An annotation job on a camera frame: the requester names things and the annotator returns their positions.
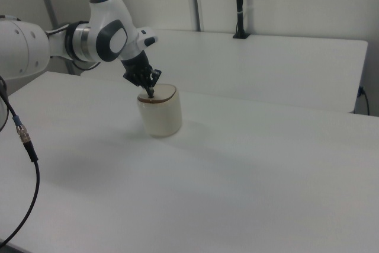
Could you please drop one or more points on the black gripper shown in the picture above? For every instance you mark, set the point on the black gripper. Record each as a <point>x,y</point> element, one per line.
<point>137,69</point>

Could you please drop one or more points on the cream plastic trash bin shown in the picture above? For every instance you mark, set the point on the cream plastic trash bin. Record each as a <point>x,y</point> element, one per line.
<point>163,116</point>

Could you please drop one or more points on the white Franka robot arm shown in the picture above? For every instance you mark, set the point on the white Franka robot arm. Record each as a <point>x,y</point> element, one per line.
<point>106,13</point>

